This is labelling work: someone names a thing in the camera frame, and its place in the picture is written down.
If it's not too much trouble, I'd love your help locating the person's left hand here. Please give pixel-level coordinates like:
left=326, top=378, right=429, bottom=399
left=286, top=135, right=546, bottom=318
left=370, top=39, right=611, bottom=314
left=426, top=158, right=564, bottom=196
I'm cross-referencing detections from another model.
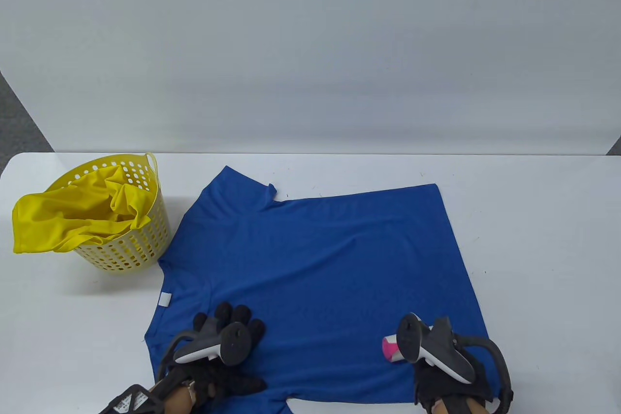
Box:
left=167, top=302, right=267, bottom=405

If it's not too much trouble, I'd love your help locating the person's right hand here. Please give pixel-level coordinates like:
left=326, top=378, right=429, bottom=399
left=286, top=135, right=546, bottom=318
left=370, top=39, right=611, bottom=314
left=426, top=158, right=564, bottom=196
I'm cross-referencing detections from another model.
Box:
left=413, top=356, right=493, bottom=412

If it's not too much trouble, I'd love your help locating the pink lint roller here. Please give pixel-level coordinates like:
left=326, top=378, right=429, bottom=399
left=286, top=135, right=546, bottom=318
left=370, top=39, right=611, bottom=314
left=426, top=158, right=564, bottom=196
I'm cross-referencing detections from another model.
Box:
left=382, top=334, right=406, bottom=364

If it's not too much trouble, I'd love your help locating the blue t-shirt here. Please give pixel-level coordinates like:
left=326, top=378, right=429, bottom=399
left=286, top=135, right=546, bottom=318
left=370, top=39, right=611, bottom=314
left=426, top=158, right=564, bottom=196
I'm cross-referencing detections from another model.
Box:
left=144, top=166, right=500, bottom=414

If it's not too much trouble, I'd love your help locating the yellow t-shirt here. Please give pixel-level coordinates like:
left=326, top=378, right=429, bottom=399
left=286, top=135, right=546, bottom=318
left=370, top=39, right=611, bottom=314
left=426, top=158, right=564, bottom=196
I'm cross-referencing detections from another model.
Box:
left=12, top=165, right=153, bottom=254

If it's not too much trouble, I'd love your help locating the person's left forearm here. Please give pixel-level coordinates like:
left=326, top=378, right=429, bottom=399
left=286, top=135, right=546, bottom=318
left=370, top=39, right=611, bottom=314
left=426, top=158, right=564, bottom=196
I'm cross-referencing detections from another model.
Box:
left=163, top=385, right=197, bottom=414

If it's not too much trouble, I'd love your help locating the person's right forearm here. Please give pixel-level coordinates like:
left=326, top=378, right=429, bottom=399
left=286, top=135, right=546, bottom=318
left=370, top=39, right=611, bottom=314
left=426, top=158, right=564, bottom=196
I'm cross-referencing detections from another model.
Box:
left=434, top=397, right=486, bottom=414

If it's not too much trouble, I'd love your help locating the grey right hand controller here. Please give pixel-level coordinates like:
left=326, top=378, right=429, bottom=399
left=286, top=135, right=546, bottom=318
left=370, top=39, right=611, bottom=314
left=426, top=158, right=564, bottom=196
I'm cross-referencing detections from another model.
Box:
left=398, top=313, right=514, bottom=412

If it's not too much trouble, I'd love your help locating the grey hand controller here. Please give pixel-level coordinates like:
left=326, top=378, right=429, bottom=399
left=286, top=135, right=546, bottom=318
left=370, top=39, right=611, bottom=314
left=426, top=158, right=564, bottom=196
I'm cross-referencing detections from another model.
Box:
left=398, top=313, right=514, bottom=412
left=155, top=319, right=253, bottom=381

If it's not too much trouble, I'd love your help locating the grey left hand controller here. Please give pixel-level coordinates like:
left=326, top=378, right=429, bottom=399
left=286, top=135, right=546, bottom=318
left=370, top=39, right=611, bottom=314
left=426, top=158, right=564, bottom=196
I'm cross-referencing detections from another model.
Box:
left=155, top=319, right=253, bottom=381

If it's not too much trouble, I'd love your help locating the yellow perforated plastic basket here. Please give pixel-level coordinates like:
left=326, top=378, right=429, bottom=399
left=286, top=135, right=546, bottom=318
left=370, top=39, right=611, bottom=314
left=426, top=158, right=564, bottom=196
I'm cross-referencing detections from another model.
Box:
left=44, top=152, right=171, bottom=275

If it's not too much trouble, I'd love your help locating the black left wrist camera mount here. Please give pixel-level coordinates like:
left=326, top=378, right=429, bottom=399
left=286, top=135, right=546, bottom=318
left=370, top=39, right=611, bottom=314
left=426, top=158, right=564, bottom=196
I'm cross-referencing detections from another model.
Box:
left=99, top=384, right=163, bottom=414

